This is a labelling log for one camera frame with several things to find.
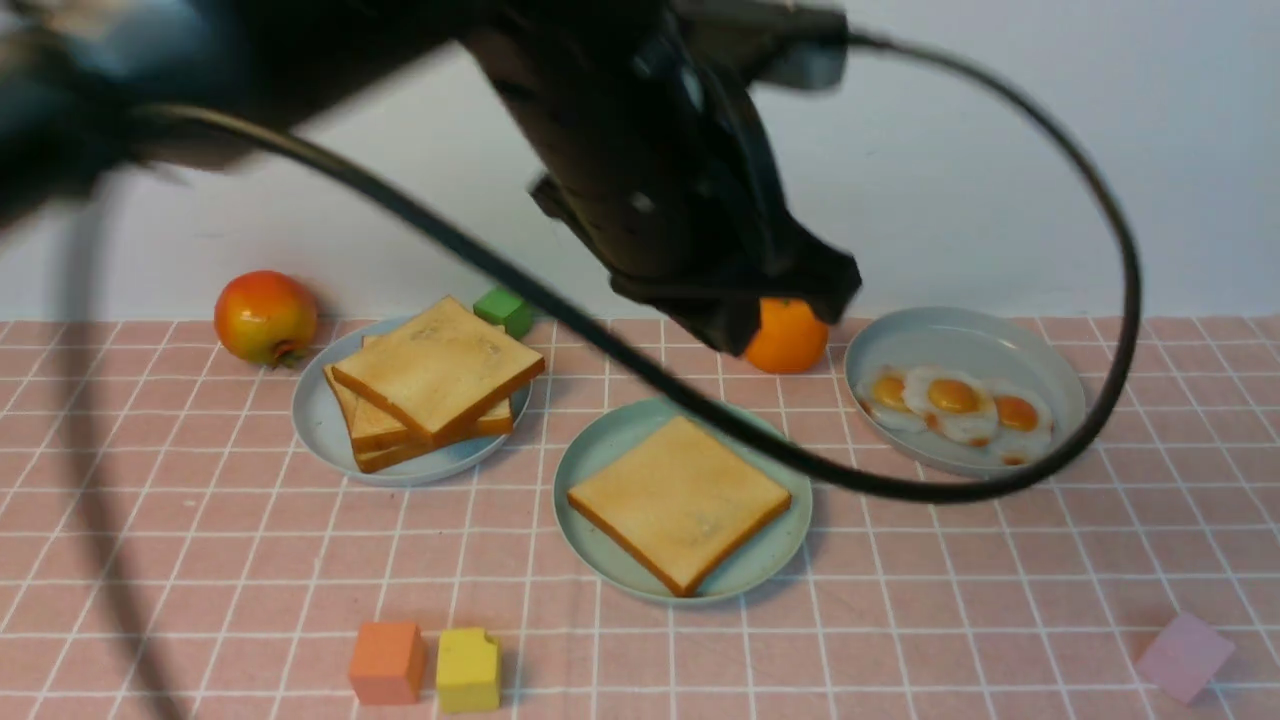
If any yellow notched block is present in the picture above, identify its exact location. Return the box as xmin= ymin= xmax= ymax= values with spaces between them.
xmin=435 ymin=626 xmax=503 ymax=715

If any red yellow apple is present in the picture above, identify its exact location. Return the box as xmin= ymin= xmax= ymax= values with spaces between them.
xmin=212 ymin=270 xmax=317 ymax=369

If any green cube block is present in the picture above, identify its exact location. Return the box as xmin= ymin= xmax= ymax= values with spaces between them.
xmin=472 ymin=287 xmax=534 ymax=340

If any grey blue egg plate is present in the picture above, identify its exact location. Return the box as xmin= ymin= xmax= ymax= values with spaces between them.
xmin=844 ymin=307 xmax=1085 ymax=478

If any fried egg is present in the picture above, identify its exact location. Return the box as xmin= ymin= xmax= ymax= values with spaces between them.
xmin=984 ymin=378 xmax=1055 ymax=468
xmin=854 ymin=366 xmax=927 ymax=434
xmin=902 ymin=365 xmax=998 ymax=448

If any pink cube block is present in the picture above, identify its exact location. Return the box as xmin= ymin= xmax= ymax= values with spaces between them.
xmin=1135 ymin=612 xmax=1236 ymax=706

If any toast slice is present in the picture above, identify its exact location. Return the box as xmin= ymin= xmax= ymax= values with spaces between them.
xmin=567 ymin=416 xmax=794 ymax=598
xmin=324 ymin=365 xmax=515 ymax=457
xmin=351 ymin=436 xmax=468 ymax=474
xmin=328 ymin=297 xmax=547 ymax=448

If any teal center plate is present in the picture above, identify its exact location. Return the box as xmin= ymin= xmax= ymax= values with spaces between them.
xmin=553 ymin=398 xmax=814 ymax=606

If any orange cube block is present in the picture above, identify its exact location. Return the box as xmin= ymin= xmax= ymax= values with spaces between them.
xmin=348 ymin=621 xmax=428 ymax=706

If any light blue bread plate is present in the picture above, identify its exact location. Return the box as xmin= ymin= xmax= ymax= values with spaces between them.
xmin=292 ymin=315 xmax=509 ymax=489

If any black cable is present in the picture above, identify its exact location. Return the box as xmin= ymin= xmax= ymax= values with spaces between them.
xmin=131 ymin=28 xmax=1143 ymax=503

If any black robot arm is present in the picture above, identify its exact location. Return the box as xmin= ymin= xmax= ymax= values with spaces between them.
xmin=3 ymin=1 xmax=861 ymax=355

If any orange fruit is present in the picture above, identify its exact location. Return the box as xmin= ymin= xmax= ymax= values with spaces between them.
xmin=744 ymin=299 xmax=829 ymax=374

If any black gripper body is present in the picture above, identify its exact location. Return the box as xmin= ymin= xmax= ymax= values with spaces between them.
xmin=461 ymin=1 xmax=861 ymax=356

